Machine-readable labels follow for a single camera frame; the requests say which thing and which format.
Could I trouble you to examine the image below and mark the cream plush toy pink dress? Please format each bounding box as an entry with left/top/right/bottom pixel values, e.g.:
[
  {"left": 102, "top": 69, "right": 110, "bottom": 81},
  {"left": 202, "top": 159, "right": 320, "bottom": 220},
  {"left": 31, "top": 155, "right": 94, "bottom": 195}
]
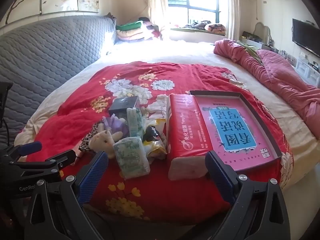
[{"left": 89, "top": 117, "right": 128, "bottom": 159}]

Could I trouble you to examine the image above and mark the red tissue pack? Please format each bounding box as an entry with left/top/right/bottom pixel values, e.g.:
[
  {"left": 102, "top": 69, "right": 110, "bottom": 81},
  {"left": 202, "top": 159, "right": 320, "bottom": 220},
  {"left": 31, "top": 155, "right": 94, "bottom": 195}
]
[{"left": 165, "top": 94, "right": 213, "bottom": 182}]

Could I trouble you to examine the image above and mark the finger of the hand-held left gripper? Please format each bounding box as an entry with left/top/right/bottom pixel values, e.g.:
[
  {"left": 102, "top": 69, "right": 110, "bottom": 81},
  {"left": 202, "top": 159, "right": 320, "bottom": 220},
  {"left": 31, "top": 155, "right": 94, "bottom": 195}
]
[
  {"left": 10, "top": 149, "right": 77, "bottom": 178},
  {"left": 0, "top": 141, "right": 42, "bottom": 165}
]

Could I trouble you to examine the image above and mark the black television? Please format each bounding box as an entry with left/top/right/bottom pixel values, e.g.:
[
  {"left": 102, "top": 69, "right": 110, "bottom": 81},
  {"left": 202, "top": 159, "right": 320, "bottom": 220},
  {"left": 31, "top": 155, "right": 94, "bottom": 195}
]
[{"left": 292, "top": 18, "right": 320, "bottom": 55}]

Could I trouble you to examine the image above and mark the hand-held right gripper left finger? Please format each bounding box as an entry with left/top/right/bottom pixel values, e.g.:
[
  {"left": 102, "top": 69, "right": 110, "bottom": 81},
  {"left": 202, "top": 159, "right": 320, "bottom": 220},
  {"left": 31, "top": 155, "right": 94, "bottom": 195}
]
[{"left": 24, "top": 151, "right": 110, "bottom": 240}]

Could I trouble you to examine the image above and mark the grey quilted headboard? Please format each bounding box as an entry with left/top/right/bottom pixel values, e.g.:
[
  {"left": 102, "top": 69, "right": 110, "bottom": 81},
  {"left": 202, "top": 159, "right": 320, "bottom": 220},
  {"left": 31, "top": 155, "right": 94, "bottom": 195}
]
[{"left": 0, "top": 15, "right": 117, "bottom": 155}]

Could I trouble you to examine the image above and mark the pink box tray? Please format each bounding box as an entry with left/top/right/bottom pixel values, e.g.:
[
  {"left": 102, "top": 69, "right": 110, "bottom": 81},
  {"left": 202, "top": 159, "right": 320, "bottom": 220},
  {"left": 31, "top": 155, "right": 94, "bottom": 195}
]
[{"left": 189, "top": 90, "right": 283, "bottom": 173}]

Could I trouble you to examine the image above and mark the green cloth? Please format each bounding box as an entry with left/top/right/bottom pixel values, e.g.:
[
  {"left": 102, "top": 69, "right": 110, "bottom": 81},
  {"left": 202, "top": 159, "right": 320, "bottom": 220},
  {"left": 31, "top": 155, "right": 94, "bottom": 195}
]
[{"left": 236, "top": 40, "right": 263, "bottom": 65}]

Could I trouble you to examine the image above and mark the window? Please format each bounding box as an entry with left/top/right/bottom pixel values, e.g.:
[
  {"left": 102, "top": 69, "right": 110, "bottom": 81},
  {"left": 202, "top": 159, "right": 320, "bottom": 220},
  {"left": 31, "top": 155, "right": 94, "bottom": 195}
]
[{"left": 166, "top": 0, "right": 222, "bottom": 29}]

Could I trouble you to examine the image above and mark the white drawer unit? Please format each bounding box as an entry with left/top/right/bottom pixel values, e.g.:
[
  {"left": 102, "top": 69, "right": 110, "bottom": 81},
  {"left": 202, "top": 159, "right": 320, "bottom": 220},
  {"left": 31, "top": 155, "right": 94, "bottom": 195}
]
[{"left": 296, "top": 55, "right": 320, "bottom": 88}]

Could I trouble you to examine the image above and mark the yellow snack bag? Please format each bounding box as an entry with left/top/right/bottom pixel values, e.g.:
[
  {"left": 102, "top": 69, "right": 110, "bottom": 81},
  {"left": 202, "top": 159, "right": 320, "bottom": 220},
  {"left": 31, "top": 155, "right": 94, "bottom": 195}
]
[{"left": 142, "top": 119, "right": 167, "bottom": 159}]

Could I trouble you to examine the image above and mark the green sponge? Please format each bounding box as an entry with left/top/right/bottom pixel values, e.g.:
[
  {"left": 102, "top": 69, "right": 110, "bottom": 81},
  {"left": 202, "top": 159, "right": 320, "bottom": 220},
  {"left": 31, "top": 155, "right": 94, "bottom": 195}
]
[{"left": 111, "top": 112, "right": 128, "bottom": 124}]

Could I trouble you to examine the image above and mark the leopard print cloth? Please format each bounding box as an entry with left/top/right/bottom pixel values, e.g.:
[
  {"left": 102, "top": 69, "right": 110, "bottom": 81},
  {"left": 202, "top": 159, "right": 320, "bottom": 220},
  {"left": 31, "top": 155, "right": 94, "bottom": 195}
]
[{"left": 78, "top": 123, "right": 100, "bottom": 153}]

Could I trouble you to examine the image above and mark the green white tissue pack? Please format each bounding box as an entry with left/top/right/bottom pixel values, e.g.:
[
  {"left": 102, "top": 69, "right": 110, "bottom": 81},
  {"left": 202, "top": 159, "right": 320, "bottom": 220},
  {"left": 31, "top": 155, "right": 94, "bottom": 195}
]
[
  {"left": 126, "top": 107, "right": 144, "bottom": 139},
  {"left": 112, "top": 136, "right": 151, "bottom": 180}
]

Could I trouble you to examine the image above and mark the dark shiny box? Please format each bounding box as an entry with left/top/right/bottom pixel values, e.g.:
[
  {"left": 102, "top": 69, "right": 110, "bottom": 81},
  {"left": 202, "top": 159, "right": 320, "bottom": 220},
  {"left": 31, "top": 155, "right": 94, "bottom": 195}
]
[{"left": 108, "top": 95, "right": 140, "bottom": 118}]

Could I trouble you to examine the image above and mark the ornate vanity mirror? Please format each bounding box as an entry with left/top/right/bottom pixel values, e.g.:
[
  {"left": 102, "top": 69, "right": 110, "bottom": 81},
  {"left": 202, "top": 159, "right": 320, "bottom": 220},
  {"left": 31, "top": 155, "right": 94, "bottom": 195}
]
[{"left": 252, "top": 22, "right": 272, "bottom": 45}]

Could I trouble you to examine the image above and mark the stack of folded bedding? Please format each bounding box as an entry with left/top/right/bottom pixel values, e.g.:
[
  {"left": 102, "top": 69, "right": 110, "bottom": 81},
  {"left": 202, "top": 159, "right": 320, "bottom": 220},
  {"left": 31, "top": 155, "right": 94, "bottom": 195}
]
[{"left": 115, "top": 17, "right": 163, "bottom": 42}]

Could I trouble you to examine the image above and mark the pink quilt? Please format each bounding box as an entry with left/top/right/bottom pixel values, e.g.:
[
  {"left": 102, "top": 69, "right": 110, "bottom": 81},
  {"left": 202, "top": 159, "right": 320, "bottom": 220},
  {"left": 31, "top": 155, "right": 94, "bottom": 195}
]
[{"left": 214, "top": 39, "right": 320, "bottom": 140}]

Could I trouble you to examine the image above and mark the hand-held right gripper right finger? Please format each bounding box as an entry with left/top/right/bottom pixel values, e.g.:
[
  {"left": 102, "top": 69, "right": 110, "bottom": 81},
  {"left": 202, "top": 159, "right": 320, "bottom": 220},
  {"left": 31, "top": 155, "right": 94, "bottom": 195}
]
[{"left": 204, "top": 151, "right": 292, "bottom": 240}]

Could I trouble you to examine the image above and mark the pile of clothes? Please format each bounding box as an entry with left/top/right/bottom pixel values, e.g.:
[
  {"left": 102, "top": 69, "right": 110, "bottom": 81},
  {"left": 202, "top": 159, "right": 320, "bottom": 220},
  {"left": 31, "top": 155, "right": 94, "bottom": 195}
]
[{"left": 184, "top": 21, "right": 208, "bottom": 29}]

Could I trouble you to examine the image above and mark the dark storage box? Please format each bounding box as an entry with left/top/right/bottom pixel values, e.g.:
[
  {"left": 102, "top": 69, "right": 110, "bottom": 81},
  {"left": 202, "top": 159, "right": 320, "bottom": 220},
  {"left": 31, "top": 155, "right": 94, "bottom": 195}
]
[{"left": 241, "top": 31, "right": 263, "bottom": 43}]

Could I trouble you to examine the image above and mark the cream curtain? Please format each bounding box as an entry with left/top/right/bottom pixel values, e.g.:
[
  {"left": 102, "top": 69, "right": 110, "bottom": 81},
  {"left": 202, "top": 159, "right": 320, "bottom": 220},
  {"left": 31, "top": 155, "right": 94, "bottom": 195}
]
[
  {"left": 147, "top": 0, "right": 170, "bottom": 40},
  {"left": 224, "top": 0, "right": 240, "bottom": 39}
]

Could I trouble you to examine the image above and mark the red floral blanket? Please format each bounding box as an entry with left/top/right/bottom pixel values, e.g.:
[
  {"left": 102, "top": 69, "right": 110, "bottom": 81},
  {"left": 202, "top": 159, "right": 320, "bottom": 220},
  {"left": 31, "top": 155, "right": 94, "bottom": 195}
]
[{"left": 25, "top": 61, "right": 293, "bottom": 222}]

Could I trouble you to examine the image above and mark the patterned cushion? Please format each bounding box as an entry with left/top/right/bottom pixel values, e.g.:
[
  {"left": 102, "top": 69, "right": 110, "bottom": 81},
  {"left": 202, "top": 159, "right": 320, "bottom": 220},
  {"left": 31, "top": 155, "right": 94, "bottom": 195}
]
[{"left": 204, "top": 22, "right": 226, "bottom": 34}]

